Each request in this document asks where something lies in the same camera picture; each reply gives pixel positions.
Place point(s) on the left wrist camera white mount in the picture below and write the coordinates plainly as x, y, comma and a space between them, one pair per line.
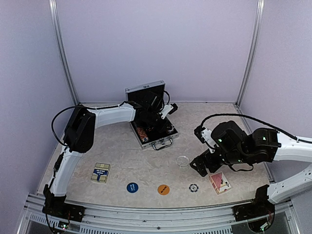
168, 110

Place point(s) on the blue small blind button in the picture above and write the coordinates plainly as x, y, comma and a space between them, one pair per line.
132, 187

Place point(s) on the orange big blind button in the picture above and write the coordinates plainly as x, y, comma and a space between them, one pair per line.
163, 189

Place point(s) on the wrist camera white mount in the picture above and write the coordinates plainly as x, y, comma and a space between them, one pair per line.
168, 110
204, 135

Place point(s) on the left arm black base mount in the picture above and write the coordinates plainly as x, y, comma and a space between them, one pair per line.
68, 212

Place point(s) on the aluminium poker chip case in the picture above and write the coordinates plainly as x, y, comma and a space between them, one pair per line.
150, 99

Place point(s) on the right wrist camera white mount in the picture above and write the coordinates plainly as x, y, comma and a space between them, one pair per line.
204, 135

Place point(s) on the aluminium front rail frame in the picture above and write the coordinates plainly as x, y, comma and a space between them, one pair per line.
103, 219

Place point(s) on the aluminium corner post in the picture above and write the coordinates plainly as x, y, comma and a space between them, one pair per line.
61, 49
252, 52

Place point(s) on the blue white poker chip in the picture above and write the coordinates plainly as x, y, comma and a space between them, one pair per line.
193, 188

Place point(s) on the right aluminium corner post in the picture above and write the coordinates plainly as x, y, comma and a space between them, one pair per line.
252, 52

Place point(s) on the blue playing card box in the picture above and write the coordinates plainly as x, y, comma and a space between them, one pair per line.
100, 172

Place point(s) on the clear round dealer button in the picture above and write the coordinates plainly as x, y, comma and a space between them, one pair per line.
182, 161

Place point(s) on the chip row in case front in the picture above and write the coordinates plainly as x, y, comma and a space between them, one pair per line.
142, 134

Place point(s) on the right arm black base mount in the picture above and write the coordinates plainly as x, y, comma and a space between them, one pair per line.
249, 211

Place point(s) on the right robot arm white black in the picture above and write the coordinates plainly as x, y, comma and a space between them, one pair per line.
229, 145

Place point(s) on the red playing card deck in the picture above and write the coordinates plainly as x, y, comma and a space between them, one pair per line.
219, 183

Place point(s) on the chip row in case back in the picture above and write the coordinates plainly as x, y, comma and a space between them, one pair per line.
170, 128

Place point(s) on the left aluminium corner post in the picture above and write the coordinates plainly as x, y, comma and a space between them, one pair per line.
61, 49

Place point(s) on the chip row in case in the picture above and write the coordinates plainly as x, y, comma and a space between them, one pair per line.
170, 128
142, 134

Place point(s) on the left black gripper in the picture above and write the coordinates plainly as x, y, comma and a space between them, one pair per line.
163, 127

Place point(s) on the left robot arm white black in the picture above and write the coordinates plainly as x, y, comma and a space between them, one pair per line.
79, 138

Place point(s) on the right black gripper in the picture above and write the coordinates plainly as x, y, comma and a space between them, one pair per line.
202, 167

